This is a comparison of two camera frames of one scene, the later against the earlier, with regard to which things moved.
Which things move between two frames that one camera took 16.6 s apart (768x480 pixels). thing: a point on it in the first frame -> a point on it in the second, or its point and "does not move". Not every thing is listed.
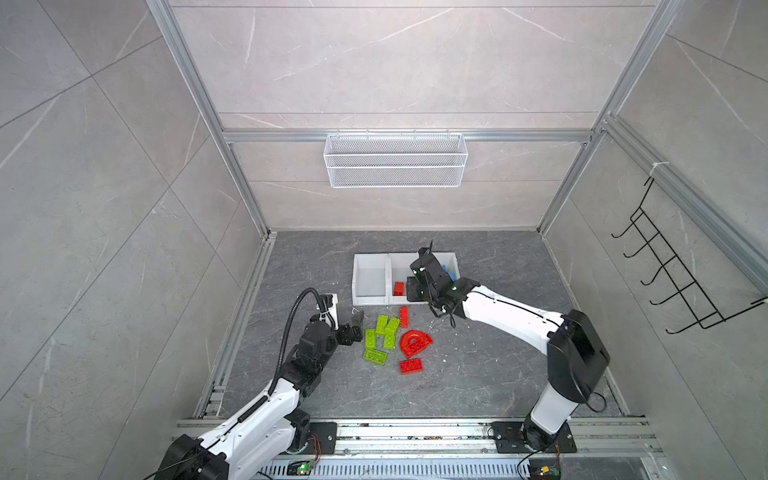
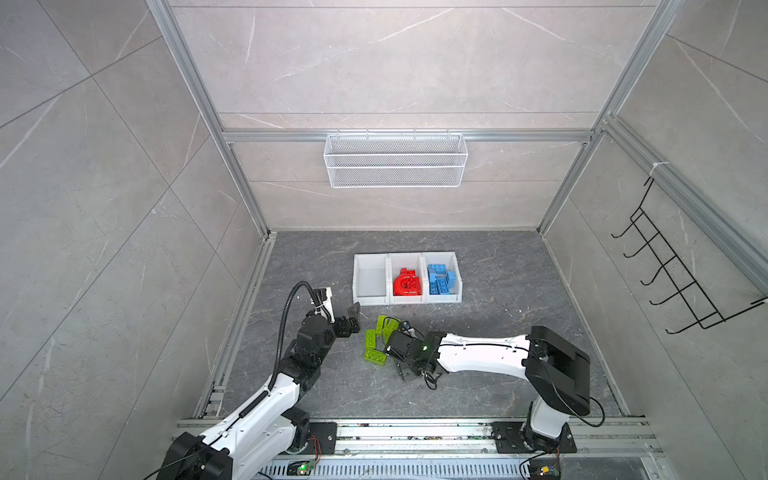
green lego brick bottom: (374, 356) does not move
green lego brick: (370, 338) does not move
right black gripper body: (415, 293) -> (413, 368)
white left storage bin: (370, 279) does not move
